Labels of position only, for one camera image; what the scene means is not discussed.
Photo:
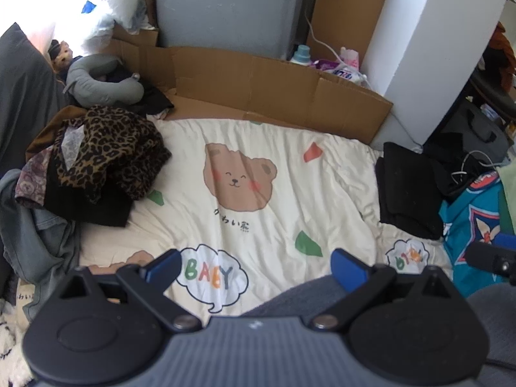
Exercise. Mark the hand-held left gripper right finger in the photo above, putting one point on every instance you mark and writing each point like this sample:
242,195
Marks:
348,269

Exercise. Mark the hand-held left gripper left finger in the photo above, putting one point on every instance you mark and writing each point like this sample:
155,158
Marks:
163,266

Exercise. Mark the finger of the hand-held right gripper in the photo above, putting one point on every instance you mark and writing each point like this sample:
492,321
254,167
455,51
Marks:
504,239
487,258

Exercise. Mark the leopard print garment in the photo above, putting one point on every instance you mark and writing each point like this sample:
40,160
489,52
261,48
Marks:
121,149

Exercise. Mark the crumpled black clothes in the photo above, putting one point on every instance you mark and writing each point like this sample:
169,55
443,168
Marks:
153,98

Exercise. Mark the green cloth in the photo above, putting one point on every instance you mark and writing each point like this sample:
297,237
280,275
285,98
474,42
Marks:
508,209

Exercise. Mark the teal printed cloth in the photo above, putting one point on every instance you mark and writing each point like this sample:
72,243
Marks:
471,225

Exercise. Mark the person's grey trouser leg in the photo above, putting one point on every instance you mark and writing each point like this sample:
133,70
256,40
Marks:
298,294
496,314

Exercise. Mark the large black garment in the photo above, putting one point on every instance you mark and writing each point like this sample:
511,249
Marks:
100,209

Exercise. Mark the folded black garment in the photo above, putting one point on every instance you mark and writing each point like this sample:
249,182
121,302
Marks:
407,189

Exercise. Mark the cream bear printed blanket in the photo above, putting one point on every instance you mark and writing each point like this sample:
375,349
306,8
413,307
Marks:
282,161

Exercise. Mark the grey denim garment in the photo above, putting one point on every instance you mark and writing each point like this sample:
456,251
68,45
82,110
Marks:
36,242

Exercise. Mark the black chair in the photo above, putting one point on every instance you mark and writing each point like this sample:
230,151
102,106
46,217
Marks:
492,92

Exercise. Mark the purple paisley garment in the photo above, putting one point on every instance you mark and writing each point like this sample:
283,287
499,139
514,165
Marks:
32,177

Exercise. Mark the white fluffy rug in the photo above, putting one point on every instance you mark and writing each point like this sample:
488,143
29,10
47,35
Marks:
10,342

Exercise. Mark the brown garment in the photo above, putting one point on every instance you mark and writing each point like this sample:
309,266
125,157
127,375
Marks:
44,137

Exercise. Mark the brown jacket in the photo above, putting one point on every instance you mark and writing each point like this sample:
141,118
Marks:
504,52

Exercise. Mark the white printed bag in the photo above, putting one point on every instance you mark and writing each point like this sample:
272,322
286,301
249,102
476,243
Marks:
348,75

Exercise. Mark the flat cardboard sheet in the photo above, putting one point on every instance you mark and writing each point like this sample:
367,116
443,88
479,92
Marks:
282,84

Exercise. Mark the grey neck pillow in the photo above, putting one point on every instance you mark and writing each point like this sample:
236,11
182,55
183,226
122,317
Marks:
84,76

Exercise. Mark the detergent bottle with blue cap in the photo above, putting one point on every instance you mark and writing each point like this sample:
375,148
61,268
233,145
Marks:
301,54

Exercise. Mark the dark grey pillow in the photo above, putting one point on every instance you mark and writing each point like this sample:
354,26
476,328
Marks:
24,88

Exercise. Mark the brown plush toy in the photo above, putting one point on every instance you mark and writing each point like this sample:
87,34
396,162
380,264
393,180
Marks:
60,58

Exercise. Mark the small cardboard box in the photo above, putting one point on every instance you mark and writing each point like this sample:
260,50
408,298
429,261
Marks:
135,34

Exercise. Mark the tall cardboard box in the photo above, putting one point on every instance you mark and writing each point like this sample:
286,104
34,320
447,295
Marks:
350,20

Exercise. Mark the white plastic bag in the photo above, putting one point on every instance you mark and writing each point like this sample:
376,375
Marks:
117,0

